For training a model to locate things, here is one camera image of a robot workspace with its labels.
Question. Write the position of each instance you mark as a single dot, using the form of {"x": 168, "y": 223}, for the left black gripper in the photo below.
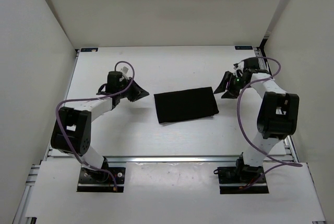
{"x": 138, "y": 92}

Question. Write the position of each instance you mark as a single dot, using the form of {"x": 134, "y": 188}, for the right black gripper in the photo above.
{"x": 227, "y": 77}

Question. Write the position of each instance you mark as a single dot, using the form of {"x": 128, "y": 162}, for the black skirt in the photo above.
{"x": 185, "y": 105}

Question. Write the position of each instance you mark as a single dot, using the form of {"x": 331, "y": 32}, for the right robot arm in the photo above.
{"x": 278, "y": 112}

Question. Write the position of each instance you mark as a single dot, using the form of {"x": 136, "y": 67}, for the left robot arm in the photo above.
{"x": 72, "y": 131}

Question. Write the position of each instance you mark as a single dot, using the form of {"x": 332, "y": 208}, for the right blue corner label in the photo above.
{"x": 243, "y": 47}

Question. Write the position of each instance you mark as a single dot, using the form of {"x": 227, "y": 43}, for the blue corner label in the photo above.
{"x": 243, "y": 47}
{"x": 89, "y": 49}

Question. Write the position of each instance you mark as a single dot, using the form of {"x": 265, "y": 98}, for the left blue corner label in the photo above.
{"x": 89, "y": 49}

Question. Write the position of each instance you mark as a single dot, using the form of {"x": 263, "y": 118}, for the white front cover board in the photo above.
{"x": 172, "y": 193}

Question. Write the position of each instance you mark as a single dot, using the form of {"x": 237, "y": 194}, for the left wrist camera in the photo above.
{"x": 124, "y": 70}

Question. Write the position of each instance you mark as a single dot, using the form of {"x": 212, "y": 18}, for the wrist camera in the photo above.
{"x": 124, "y": 70}
{"x": 238, "y": 69}

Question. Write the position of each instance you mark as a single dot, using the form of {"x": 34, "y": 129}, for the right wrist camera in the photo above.
{"x": 238, "y": 69}

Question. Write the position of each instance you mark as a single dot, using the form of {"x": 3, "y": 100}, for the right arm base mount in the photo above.
{"x": 232, "y": 181}

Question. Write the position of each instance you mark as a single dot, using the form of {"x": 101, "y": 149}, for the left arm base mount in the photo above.
{"x": 97, "y": 182}

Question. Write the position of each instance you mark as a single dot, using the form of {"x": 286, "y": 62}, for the aluminium frame rail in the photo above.
{"x": 170, "y": 159}

